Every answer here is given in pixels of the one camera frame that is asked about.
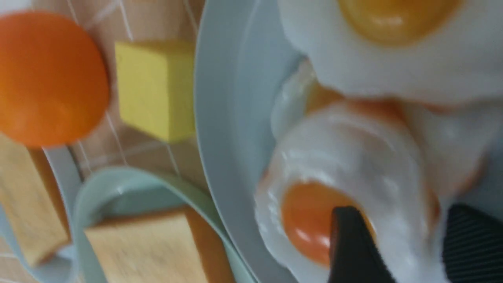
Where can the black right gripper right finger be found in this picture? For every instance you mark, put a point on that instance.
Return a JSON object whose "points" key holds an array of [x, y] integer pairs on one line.
{"points": [[473, 246]]}

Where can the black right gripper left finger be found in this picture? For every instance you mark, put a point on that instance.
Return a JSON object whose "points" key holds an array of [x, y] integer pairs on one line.
{"points": [[353, 255]]}

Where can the fried egg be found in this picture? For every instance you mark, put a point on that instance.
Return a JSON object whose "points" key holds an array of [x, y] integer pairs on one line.
{"points": [[444, 57], [334, 159]]}

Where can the toast slice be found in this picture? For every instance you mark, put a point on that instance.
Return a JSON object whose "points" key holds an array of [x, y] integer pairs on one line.
{"points": [[176, 246], [32, 202]]}

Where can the green centre plate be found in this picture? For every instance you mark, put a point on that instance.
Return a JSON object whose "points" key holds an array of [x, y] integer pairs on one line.
{"points": [[126, 191]]}

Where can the grey-blue right plate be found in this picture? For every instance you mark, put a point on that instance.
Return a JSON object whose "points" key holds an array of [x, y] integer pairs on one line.
{"points": [[251, 87]]}

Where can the yellow cube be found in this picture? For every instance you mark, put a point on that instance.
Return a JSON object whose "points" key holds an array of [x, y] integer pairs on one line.
{"points": [[155, 84]]}

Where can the light blue left plate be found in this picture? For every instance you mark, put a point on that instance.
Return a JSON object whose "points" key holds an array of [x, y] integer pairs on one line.
{"points": [[65, 266]]}

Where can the orange fruit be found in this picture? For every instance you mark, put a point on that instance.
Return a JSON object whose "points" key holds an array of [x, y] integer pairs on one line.
{"points": [[54, 86]]}

